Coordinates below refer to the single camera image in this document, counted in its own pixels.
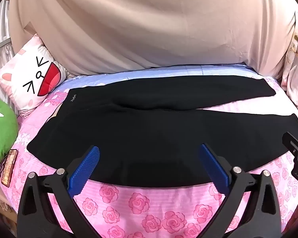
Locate cat face pillow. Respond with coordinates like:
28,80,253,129
0,33,70,112

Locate flat red-edged case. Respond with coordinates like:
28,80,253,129
1,149,18,187

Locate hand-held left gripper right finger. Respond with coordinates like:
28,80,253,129
199,143,282,238

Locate green plush toy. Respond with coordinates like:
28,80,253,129
0,94,19,168

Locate beige blanket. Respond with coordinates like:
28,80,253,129
7,0,298,82

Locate pale floral cloth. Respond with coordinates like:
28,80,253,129
281,12,298,119

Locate pink rose print bedsheet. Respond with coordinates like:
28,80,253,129
0,63,298,238

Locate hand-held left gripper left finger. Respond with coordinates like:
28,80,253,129
17,145,105,238

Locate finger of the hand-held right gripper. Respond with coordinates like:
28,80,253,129
282,131,298,163

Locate black pants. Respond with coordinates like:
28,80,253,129
27,76,298,187

